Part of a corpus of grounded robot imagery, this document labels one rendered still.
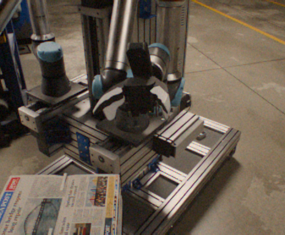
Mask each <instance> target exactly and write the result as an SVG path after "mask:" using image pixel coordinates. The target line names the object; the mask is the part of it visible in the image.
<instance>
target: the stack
mask: <svg viewBox="0 0 285 235"><path fill-rule="evenodd" d="M119 176H120V175H119V174H76V175H71V176H67V173H64V176H57V175H16V176H10V177H9V179H8V181H7V183H6V185H5V186H4V189H3V191H2V193H1V195H0V235H123V200H122V195H121V189H120V188H121V186H120V182H121V181H120V177H119Z"/></svg>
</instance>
